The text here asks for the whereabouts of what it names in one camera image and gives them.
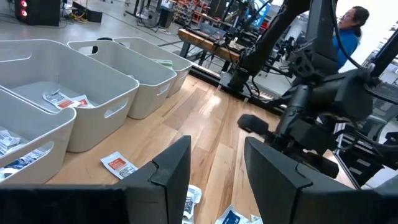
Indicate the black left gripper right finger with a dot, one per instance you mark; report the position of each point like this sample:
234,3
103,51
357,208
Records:
270,186

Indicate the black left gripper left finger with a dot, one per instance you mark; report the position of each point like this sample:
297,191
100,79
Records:
164,193

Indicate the white red-label packet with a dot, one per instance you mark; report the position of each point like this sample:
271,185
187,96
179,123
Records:
84,102
118,165
59,100

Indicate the green striped bandage wrapper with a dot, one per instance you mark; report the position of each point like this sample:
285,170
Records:
163,63

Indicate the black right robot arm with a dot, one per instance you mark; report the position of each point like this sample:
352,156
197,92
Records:
267,40

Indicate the silver aluminium profile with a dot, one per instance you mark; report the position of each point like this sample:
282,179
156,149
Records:
338,137

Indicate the person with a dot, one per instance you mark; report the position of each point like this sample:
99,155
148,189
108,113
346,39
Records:
349,43

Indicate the light grey plastic bin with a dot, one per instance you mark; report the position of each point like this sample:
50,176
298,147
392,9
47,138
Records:
180,73
46,130
149,93
87,133

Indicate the blue lit computer monitor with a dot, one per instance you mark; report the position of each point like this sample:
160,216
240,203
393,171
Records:
261,9

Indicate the wooden workbench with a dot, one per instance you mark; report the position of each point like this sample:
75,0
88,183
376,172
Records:
208,43

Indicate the grey floor fan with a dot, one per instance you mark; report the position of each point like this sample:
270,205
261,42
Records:
149,17

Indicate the black floor box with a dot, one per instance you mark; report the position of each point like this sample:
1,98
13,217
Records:
94,16

